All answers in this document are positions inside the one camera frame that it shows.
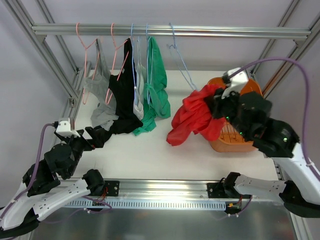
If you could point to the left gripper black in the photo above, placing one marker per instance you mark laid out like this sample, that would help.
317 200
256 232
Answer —
86 137

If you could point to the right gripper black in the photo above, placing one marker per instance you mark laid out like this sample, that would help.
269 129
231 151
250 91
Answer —
222 103

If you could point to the red tank top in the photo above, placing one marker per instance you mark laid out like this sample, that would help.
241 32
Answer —
194 116

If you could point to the green tank top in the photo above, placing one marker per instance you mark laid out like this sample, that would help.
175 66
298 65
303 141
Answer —
159 106

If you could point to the light blue hanger with green top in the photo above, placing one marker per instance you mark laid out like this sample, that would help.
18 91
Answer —
148 63

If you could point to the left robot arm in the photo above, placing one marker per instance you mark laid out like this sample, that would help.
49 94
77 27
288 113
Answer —
31 204

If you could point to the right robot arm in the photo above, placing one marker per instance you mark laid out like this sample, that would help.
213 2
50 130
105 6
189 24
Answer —
278 141

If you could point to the grey tank top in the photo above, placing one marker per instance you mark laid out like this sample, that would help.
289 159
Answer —
98 84

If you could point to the pink hanger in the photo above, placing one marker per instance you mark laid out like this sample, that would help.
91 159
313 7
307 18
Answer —
85 95
114 60

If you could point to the pink hanger left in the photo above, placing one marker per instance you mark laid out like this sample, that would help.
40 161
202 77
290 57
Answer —
85 95

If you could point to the white tank top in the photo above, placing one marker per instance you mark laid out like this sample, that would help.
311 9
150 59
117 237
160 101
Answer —
142 75

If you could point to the black tank top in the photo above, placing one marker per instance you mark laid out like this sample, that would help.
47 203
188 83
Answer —
123 91

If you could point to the light blue hanger with white top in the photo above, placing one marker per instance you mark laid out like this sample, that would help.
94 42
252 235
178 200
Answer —
133 62

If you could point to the orange plastic basket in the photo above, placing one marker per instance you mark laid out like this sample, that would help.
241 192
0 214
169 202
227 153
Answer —
229 140

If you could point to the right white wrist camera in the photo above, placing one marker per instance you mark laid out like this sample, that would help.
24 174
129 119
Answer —
235 80

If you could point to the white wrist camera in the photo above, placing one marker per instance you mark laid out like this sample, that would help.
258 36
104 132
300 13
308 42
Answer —
66 128
235 80

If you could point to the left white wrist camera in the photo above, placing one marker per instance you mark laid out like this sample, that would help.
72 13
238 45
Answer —
66 128

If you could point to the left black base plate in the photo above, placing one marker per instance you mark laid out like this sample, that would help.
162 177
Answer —
111 188

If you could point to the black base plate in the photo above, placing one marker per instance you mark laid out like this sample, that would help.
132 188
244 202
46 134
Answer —
111 188
215 190

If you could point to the front aluminium rail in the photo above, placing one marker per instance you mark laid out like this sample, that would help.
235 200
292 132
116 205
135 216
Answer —
179 190

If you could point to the white slotted cable duct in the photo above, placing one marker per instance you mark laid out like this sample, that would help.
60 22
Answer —
213 205

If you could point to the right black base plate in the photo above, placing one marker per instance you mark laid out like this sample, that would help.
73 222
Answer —
215 190

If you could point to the right aluminium frame post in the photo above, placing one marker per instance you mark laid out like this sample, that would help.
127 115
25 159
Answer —
300 14

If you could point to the aluminium frame post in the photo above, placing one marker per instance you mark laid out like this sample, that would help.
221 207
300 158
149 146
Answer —
25 21
300 14

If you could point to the aluminium hanging rail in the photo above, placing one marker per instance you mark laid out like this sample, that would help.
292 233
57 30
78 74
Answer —
183 31

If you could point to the left aluminium frame post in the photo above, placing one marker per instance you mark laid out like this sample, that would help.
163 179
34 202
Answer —
25 21

